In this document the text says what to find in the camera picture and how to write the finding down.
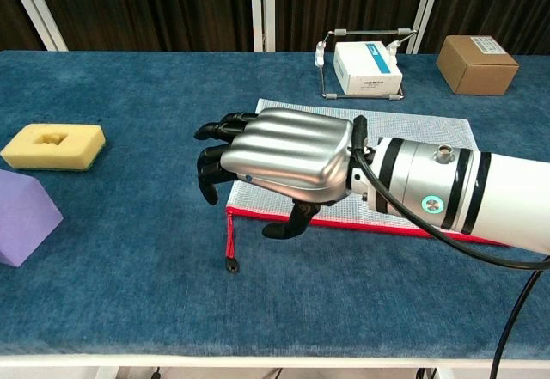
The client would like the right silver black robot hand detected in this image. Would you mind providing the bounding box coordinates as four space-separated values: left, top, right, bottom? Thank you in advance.
193 107 376 241

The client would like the silver mesh zipper pouch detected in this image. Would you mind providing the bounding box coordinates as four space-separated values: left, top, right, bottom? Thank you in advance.
226 98 509 248

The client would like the white box with blue stripe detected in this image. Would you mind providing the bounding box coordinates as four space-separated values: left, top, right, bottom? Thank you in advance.
333 41 404 95

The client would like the dark brown curtain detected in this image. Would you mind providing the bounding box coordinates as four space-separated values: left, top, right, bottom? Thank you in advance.
0 0 550 56

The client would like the brown cardboard box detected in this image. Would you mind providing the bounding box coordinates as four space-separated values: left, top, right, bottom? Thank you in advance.
436 34 520 96

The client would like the yellow sponge with hole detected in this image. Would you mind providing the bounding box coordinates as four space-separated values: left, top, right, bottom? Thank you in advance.
0 123 107 173

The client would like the purple foam cube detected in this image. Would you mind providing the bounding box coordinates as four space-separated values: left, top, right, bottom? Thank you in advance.
0 168 64 267

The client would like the metal wire stand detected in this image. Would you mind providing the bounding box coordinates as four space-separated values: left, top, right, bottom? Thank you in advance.
315 28 419 101

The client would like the white frame post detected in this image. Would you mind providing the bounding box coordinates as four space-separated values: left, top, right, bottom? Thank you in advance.
0 0 69 52
406 0 446 55
250 0 277 53

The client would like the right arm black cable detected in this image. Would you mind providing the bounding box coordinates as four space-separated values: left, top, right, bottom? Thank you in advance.
351 115 550 379

